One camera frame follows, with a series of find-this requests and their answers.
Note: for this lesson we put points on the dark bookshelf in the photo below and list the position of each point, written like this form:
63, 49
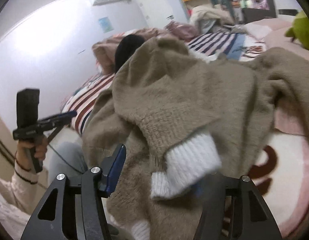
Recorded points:
247, 11

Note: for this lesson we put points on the left hand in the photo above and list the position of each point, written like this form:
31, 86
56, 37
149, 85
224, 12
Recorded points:
27, 150

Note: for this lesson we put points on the cream blanket pile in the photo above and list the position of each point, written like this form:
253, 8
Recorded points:
204, 17

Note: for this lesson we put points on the blue wall poster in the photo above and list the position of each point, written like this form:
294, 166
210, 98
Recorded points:
105, 24

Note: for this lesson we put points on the black garment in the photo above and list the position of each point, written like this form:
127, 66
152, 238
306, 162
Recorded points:
126, 49

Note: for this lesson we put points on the striped fleece blanket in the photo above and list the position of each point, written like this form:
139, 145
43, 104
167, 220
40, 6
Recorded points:
281, 170

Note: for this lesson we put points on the green avocado plush toy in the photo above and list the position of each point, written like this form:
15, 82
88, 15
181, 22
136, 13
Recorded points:
299, 30

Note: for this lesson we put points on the tan pink comforter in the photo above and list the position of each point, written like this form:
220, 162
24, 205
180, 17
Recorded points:
104, 50

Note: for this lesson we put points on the pink pillow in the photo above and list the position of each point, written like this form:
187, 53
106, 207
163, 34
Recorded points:
260, 29

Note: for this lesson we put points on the beige fuzzy sweater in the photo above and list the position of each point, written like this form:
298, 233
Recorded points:
180, 119

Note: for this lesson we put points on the white door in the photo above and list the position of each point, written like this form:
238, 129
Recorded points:
157, 13

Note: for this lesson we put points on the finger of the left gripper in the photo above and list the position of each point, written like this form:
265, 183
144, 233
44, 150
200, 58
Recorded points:
63, 117

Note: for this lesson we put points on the yellow white shelf cabinet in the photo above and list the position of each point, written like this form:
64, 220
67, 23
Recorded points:
190, 4

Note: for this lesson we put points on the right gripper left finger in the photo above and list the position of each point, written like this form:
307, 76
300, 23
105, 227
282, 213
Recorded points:
72, 207

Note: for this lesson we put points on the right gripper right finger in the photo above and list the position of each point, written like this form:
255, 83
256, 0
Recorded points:
250, 216

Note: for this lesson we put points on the left forearm cream sleeve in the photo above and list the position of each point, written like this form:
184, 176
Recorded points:
17, 200

